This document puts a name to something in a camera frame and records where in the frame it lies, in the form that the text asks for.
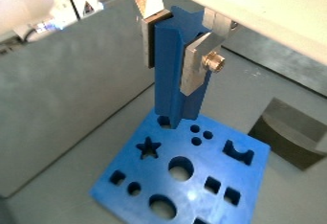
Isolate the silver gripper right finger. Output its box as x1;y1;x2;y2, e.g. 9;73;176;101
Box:
180;8;238;96

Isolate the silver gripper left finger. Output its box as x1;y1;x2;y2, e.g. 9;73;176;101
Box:
133;0;171;68

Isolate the blue star prism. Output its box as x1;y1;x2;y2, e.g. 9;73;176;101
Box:
155;6;211;128

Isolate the blue shape sorting board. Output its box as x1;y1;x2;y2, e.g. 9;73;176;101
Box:
91;113;270;224

